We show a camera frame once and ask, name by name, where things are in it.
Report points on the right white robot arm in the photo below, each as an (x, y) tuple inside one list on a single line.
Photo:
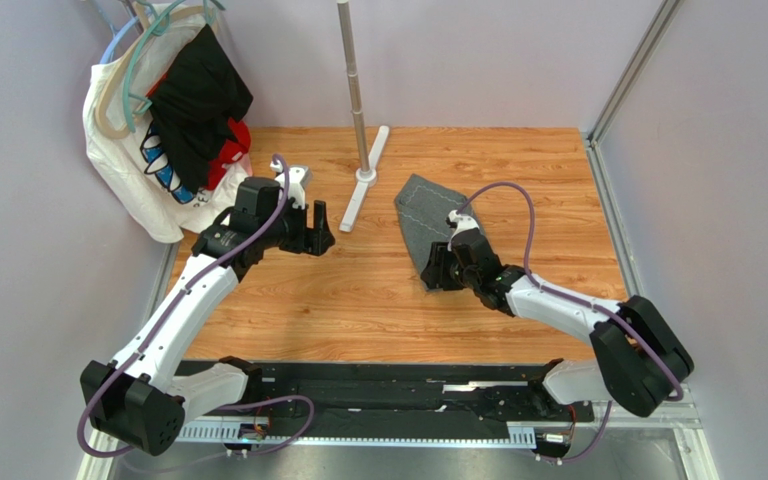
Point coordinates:
[(639, 362)]

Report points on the red garment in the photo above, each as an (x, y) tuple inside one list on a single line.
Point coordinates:
[(227, 156)]

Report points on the aluminium corner post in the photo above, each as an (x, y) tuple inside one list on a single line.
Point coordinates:
[(658, 26)]

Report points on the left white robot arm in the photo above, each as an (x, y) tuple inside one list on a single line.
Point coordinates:
[(138, 397)]

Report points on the blue clothes hanger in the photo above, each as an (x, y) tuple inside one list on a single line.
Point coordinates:
[(109, 52)]

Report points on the grey cloth napkin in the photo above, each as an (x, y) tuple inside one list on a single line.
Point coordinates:
[(422, 209)]

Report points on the white T-shirt with print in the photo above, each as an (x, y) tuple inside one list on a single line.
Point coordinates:
[(182, 165)]

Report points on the white stand base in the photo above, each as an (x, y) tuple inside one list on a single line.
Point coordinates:
[(365, 180)]

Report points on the silver metal stand pole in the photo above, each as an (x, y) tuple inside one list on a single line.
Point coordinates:
[(352, 74)]

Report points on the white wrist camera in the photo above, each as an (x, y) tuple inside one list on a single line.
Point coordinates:
[(296, 178), (459, 223)]

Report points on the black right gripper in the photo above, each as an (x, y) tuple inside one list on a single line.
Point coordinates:
[(443, 267)]

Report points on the beige clothes hanger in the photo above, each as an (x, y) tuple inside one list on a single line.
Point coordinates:
[(120, 84)]

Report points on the black garment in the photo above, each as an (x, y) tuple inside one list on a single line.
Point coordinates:
[(198, 113)]

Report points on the teal clothes hanger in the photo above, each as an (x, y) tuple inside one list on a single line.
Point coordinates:
[(159, 53)]

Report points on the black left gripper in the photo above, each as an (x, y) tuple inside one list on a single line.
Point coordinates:
[(311, 240)]

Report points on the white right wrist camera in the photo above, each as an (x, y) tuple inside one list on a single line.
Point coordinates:
[(459, 223)]

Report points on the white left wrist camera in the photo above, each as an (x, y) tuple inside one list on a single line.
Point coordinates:
[(296, 178)]

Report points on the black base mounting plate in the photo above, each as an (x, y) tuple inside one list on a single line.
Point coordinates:
[(392, 403)]

